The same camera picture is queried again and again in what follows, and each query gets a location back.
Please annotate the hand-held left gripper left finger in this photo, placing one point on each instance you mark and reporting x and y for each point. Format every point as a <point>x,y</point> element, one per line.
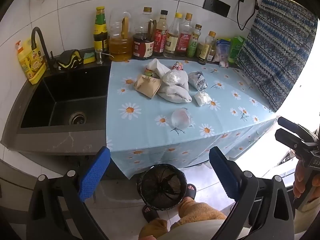
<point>95,172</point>

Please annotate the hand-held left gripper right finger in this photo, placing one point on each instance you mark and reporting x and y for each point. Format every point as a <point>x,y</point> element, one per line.
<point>225,175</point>

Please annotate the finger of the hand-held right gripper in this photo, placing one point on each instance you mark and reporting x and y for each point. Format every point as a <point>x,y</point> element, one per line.
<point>292,125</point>
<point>290,140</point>

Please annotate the black mesh bin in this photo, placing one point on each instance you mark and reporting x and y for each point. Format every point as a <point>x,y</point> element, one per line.
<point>161,187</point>

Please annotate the clear plastic cup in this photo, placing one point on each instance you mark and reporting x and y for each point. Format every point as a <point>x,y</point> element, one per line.
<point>181,117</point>

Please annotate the white tissue wad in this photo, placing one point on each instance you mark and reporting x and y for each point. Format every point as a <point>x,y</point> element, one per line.
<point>202,98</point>

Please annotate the large white paper bag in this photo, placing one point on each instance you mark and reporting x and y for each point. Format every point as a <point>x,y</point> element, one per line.
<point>175,93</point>

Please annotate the silver foil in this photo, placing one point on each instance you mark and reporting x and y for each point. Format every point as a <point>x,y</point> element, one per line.
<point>197,80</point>

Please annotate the brown paper bag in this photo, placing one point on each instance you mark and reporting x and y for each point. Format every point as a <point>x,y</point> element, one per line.
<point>147,85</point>

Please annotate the clear bag with white filling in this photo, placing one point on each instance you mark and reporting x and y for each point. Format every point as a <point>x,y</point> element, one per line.
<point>172,77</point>

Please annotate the small green wrapper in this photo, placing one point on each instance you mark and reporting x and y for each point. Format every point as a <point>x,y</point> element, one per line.
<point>148,73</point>

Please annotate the red snack wrapper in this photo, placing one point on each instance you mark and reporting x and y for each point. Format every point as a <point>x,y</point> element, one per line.
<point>178,66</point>

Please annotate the white plastic bag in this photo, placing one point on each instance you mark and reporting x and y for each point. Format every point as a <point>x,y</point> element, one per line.
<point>156,66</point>

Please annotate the person's right forearm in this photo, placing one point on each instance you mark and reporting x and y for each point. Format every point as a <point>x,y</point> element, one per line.
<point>310,217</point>

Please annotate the person's right hand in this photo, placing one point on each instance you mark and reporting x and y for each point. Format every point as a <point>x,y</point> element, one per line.
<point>300,180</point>

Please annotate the black slipper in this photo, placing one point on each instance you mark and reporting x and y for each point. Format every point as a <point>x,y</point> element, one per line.
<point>151,215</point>
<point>189,191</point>

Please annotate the kitchen cabinet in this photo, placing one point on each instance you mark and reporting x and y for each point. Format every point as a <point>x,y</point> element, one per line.
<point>50,160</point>

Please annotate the cream sweater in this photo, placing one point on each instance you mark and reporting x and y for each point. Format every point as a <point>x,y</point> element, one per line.
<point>192,231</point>

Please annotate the patterned blue curtain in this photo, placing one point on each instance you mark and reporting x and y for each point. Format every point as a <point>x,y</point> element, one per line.
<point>275,55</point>

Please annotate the daisy print blue tablecloth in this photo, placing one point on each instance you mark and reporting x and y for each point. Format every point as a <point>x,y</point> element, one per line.
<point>162,130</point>

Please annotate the person's left leg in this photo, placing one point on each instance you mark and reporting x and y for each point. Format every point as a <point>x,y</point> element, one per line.
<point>152,228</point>

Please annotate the black kitchen sink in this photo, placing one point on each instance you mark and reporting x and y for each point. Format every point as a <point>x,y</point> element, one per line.
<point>62,97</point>

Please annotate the green packet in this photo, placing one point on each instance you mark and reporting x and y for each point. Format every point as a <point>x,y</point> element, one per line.
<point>236,48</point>

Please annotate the clear plastic food packet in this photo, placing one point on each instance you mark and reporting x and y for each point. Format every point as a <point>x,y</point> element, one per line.
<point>222,51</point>

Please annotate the small yellow cap bottle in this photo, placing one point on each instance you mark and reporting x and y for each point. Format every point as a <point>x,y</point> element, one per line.
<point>206,50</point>

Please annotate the yellow green sponge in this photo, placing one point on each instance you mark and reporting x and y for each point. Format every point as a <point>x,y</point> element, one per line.
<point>89,58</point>

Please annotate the dark cloth with yellow trim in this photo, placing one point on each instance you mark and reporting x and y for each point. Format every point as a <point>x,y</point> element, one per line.
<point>68,58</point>

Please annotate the yellow dish soap bottle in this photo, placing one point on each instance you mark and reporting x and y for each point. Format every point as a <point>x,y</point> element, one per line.
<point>31,65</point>

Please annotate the green label clear bottle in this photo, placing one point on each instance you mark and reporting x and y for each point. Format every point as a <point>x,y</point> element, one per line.
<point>193,45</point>

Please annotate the large cooking oil jug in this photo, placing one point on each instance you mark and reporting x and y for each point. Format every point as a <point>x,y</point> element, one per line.
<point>121,45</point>

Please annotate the large dark soy sauce jug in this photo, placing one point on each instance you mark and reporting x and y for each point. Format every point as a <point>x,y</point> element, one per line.
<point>143,43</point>

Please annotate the red label orange cap bottle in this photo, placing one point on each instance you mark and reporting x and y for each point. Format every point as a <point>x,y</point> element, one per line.
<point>184,37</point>

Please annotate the black faucet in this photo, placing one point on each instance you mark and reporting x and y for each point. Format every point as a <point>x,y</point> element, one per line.
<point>40,40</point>

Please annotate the green label sauce bottle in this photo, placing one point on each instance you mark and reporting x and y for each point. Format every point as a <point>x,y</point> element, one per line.
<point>100,27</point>

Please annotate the pale label yellow cap bottle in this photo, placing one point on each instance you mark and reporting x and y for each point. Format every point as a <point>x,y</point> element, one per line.
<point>172,38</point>

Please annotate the red label dark cap bottle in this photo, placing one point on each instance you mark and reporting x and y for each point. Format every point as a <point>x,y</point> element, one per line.
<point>160,36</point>

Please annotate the black wall socket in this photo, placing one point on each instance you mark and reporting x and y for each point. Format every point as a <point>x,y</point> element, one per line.
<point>216,6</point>

